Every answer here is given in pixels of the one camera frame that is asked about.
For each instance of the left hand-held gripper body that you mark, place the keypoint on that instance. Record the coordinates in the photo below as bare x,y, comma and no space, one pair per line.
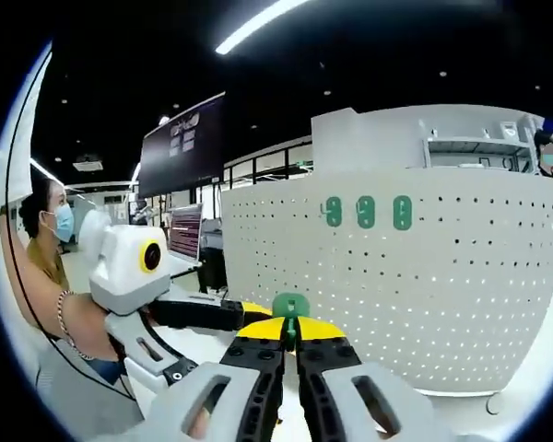
124,271

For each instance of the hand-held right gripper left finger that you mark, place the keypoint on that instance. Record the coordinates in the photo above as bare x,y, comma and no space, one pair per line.
253,391

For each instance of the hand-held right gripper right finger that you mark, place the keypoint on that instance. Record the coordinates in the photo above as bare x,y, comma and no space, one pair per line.
332,391

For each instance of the green hook assembly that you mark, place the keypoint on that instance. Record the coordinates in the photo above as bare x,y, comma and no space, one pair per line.
366,212
403,212
291,305
334,212

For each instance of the white perforated mounting plate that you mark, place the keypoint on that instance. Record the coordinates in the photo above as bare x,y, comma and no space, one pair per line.
396,299

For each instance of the person's left hand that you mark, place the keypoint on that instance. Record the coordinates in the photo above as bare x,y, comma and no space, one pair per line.
99,331

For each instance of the person's blue jeans leg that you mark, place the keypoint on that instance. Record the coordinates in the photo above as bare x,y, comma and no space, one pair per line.
106,370

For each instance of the white laptop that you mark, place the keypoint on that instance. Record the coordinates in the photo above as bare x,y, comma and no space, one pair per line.
185,232

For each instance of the person's mustard shirt torso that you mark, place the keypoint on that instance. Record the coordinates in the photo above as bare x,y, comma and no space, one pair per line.
48,267

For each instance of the blue face mask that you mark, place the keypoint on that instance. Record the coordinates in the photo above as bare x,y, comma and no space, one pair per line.
63,223

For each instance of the person's head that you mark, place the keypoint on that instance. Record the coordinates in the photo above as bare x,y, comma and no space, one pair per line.
39,202

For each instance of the ceiling air conditioner unit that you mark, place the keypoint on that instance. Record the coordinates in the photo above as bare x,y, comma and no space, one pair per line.
87,164

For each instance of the large black display screen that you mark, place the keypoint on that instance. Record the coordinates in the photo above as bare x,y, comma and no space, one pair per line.
180,147

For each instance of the ceiling strip light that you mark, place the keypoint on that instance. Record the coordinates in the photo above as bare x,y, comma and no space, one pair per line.
262,27

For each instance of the grey metal shelf rack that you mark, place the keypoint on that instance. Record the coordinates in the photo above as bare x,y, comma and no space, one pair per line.
470,145

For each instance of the group of white storage boxes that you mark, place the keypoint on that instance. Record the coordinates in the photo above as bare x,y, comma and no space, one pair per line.
509,129

